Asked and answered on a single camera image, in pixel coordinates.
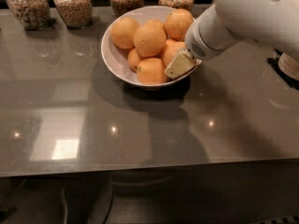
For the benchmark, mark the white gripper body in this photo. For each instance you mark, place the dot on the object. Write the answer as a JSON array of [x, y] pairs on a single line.
[[197, 42]]

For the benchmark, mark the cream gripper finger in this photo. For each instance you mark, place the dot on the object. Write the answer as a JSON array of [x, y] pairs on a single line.
[[182, 63]]

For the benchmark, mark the orange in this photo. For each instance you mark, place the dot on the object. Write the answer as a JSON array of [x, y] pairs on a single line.
[[177, 23], [123, 32], [170, 51], [149, 40], [151, 71]]

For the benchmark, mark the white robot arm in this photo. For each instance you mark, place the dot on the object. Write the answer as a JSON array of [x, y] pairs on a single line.
[[226, 22]]

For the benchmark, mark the white ceramic bowl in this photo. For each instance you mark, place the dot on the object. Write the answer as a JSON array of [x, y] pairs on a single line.
[[115, 58]]

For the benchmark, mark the small orange left low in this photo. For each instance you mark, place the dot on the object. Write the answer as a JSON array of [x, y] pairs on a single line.
[[134, 59]]

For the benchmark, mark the bread roll at right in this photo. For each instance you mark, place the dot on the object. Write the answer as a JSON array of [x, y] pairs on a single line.
[[289, 66]]

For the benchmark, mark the glass jar far left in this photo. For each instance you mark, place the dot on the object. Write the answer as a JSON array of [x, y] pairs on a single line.
[[31, 14]]

